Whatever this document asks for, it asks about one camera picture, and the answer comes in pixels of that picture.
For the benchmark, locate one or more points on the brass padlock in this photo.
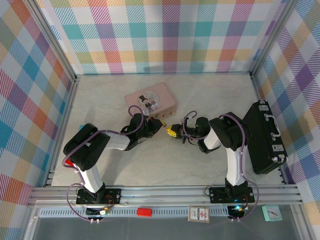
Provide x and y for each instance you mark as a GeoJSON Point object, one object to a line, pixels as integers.
{"type": "Point", "coordinates": [164, 123]}

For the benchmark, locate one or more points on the pink cartoon tin box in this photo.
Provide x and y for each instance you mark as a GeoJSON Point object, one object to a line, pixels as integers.
{"type": "Point", "coordinates": [155, 100]}

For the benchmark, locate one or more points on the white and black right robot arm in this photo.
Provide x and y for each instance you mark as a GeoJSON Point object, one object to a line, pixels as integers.
{"type": "Point", "coordinates": [235, 165]}

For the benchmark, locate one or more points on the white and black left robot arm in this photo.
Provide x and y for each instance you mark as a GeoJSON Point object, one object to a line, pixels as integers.
{"type": "Point", "coordinates": [115, 141]}

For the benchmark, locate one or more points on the teal cylindrical marker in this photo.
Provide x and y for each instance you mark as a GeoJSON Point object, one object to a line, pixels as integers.
{"type": "Point", "coordinates": [80, 128]}

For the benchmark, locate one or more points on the black briefcase with metal fittings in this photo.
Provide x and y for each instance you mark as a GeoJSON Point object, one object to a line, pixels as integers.
{"type": "Point", "coordinates": [262, 135]}

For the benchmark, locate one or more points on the small red block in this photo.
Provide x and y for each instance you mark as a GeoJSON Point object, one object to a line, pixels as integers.
{"type": "Point", "coordinates": [68, 163]}

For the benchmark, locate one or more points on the red rectangular brick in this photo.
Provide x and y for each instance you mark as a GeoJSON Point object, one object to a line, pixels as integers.
{"type": "Point", "coordinates": [144, 212]}

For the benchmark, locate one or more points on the playing card deck box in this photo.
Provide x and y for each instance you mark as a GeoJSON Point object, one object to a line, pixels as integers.
{"type": "Point", "coordinates": [199, 213]}

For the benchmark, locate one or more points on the black controller board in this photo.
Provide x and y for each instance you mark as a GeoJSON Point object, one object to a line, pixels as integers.
{"type": "Point", "coordinates": [93, 212]}
{"type": "Point", "coordinates": [236, 211]}

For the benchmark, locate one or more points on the mint green alarm clock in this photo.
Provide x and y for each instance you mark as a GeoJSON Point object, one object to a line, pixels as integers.
{"type": "Point", "coordinates": [272, 213]}

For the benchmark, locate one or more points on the wide aluminium frame rail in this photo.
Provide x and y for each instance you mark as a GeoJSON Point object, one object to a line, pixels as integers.
{"type": "Point", "coordinates": [162, 195]}

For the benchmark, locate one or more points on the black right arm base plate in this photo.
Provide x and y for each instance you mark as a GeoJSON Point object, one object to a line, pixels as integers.
{"type": "Point", "coordinates": [217, 196]}

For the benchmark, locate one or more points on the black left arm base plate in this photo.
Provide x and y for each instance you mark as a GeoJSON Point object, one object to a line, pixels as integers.
{"type": "Point", "coordinates": [113, 196]}

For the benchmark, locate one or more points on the aluminium frame post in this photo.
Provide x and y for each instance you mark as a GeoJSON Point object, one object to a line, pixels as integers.
{"type": "Point", "coordinates": [272, 37]}
{"type": "Point", "coordinates": [52, 37]}

